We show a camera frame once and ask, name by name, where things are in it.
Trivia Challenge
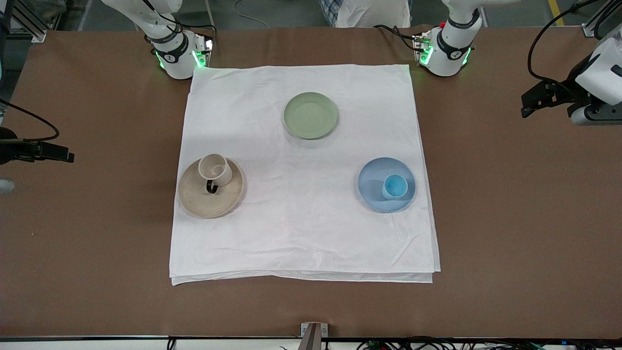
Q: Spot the white mug with black handle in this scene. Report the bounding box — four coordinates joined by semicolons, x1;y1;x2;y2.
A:
198;154;233;194

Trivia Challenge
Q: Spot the light blue cup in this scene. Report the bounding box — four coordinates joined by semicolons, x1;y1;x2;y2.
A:
381;174;409;201

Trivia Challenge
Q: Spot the beige gray round plate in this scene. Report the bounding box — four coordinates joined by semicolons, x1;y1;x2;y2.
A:
178;156;245;219

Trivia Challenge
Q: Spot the blue round plate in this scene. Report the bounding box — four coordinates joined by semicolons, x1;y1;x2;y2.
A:
358;157;417;213

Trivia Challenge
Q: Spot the green round plate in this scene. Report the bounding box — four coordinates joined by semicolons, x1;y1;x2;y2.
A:
282;92;339;140

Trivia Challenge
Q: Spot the person in white apron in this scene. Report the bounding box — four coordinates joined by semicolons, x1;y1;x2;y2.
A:
319;0;412;28

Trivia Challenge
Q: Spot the white folded table cloth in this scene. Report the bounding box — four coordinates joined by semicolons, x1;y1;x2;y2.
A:
169;64;441;286

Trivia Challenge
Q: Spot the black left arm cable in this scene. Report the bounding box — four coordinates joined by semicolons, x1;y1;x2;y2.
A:
527;0;608;88

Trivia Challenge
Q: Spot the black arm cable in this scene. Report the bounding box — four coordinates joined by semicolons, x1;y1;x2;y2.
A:
0;99;60;143
527;0;608;88

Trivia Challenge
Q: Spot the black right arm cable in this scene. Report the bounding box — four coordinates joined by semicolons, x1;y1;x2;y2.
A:
0;99;60;143

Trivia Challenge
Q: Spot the aluminium frame profile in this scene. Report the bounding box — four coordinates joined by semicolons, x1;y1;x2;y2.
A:
0;0;48;43
582;0;622;38

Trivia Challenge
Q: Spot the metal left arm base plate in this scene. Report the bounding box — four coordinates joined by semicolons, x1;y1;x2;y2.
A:
412;32;434;66

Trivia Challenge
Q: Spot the black left base cable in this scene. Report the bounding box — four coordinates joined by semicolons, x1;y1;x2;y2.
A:
373;24;423;52

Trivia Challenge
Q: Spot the black base cable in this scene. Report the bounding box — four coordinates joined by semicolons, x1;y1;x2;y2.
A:
373;24;423;52
144;0;217;45

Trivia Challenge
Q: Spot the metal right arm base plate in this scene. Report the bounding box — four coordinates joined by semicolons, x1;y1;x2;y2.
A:
193;33;213;68

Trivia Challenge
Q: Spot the black right base cable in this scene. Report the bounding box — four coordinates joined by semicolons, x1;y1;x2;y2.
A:
144;0;217;45

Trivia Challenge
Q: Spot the gray cable on floor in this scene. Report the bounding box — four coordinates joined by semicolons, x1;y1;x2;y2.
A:
235;0;273;28

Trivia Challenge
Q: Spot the black cable bundle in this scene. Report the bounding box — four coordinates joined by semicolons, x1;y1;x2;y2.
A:
357;339;622;350

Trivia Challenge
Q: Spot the metal table edge bracket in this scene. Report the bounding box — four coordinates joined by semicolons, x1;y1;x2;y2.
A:
300;322;329;350

